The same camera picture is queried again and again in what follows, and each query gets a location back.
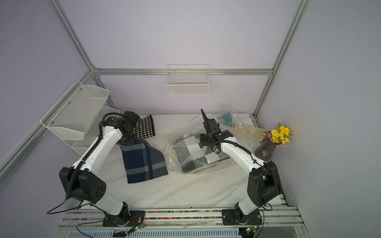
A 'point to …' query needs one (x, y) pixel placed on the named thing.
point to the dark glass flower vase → (265, 150)
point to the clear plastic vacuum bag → (170, 157)
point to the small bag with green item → (226, 115)
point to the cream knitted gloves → (241, 130)
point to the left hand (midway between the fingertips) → (120, 144)
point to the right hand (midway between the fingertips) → (205, 141)
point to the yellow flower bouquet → (280, 135)
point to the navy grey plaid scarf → (143, 161)
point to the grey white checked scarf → (191, 156)
